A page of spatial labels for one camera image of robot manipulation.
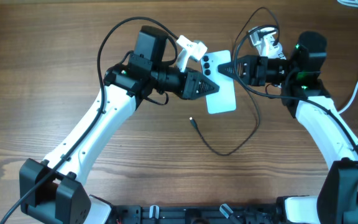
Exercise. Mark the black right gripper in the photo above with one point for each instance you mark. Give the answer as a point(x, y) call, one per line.
point(252, 68)

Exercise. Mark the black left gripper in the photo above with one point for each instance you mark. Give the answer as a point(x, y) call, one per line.
point(190, 89)

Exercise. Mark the Galaxy S25 smartphone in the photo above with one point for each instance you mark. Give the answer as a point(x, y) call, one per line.
point(225, 99)

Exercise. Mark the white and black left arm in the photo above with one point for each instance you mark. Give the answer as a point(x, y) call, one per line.
point(53, 190)

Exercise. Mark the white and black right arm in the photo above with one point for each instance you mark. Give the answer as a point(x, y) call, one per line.
point(307, 100)

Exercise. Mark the white power strip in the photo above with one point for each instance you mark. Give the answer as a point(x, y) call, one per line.
point(271, 51)

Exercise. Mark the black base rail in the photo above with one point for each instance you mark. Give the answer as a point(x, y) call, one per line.
point(154, 214)

